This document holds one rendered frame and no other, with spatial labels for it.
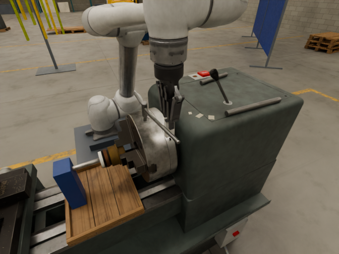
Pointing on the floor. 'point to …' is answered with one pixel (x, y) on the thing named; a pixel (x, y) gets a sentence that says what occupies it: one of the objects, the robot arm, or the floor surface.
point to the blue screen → (268, 26)
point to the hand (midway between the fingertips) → (169, 126)
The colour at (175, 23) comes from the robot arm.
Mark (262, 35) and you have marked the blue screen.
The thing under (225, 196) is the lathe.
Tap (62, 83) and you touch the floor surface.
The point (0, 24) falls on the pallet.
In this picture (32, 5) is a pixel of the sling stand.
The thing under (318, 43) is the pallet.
